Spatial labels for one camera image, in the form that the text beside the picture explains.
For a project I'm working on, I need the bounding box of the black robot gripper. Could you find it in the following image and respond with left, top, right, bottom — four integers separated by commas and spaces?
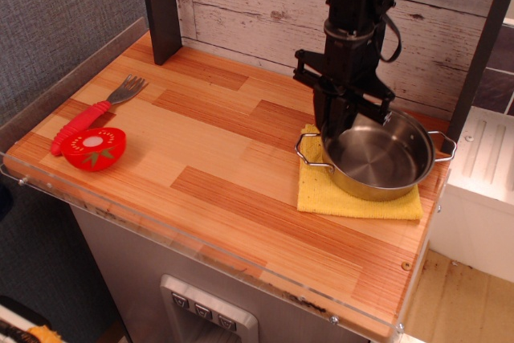
294, 25, 395, 137

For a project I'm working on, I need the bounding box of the stainless steel pot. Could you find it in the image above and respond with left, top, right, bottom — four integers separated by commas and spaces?
295, 109, 457, 202

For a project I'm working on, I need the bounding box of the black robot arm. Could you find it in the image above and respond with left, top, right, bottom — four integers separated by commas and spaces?
294, 0, 399, 138

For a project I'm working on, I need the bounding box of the yellow cloth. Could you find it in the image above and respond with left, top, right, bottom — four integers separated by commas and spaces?
296, 123, 425, 221

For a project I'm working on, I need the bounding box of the red toy tomato half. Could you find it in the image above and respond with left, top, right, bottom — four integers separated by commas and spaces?
61, 127, 127, 172

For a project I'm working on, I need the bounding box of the grey cabinet with dispenser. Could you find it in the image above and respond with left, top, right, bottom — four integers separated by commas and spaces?
72, 207, 366, 342

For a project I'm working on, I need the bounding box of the clear acrylic edge guard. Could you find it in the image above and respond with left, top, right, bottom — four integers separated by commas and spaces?
3, 154, 409, 342

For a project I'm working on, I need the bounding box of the yellow object at corner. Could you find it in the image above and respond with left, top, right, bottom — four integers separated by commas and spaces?
27, 325, 63, 343

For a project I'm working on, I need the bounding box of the dark right post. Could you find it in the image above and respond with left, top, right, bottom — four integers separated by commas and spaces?
446, 0, 511, 142

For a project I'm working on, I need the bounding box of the dark post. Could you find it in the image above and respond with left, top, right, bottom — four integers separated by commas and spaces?
145, 0, 182, 65
446, 0, 511, 142

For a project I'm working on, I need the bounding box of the dark left post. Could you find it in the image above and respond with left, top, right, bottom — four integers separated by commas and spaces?
145, 0, 182, 65

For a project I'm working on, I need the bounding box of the red handled metal fork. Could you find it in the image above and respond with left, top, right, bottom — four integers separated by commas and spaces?
50, 75, 145, 156

